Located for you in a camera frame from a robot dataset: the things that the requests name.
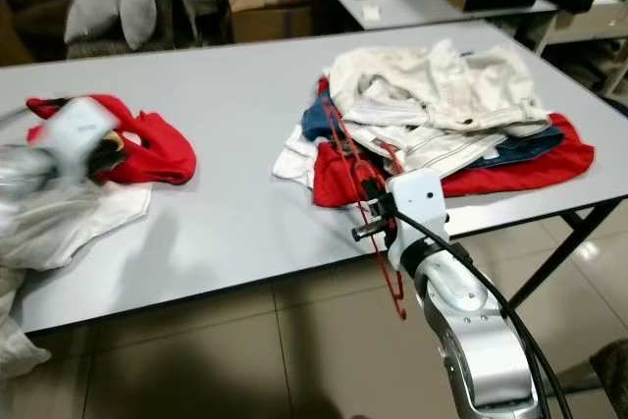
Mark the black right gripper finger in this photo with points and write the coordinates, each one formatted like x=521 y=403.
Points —
x=368 y=232
x=371 y=195

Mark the red plastic hanger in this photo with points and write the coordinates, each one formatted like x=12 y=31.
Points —
x=399 y=301

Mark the cream garment dark stitching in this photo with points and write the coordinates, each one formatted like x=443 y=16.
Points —
x=78 y=233

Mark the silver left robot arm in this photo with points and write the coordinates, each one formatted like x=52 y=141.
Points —
x=39 y=169

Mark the crumpled red garment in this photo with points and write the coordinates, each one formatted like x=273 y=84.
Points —
x=162 y=159

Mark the white cloth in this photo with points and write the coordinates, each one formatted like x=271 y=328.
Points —
x=294 y=159

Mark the cream denim jacket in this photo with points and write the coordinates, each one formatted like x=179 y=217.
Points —
x=432 y=85

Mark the grey pillow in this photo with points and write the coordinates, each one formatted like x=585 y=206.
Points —
x=93 y=9
x=139 y=5

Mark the blue denim garment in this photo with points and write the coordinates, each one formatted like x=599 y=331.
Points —
x=525 y=149

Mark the large red garment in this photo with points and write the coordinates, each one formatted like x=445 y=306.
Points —
x=540 y=174

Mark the black metal table leg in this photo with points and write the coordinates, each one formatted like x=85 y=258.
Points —
x=559 y=254

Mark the cardboard box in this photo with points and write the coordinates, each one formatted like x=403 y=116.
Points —
x=270 y=15

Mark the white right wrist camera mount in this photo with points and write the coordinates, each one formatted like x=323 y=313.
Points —
x=417 y=198

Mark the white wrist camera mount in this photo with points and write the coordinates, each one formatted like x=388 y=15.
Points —
x=417 y=198
x=80 y=130

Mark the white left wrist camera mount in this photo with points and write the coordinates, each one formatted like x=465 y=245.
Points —
x=80 y=130

